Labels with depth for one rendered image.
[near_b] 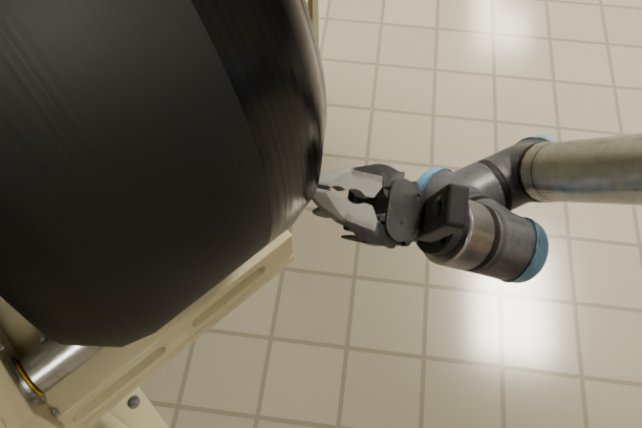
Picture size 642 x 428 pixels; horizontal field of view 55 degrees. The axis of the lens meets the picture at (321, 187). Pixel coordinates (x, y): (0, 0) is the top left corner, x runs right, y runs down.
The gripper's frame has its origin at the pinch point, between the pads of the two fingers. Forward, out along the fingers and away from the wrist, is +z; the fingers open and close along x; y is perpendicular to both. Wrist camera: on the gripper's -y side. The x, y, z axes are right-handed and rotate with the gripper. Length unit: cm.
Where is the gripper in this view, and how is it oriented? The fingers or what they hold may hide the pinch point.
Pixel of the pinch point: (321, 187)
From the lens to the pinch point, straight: 64.5
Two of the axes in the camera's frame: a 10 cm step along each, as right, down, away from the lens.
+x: 1.6, -9.7, 2.0
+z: -8.1, -2.4, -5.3
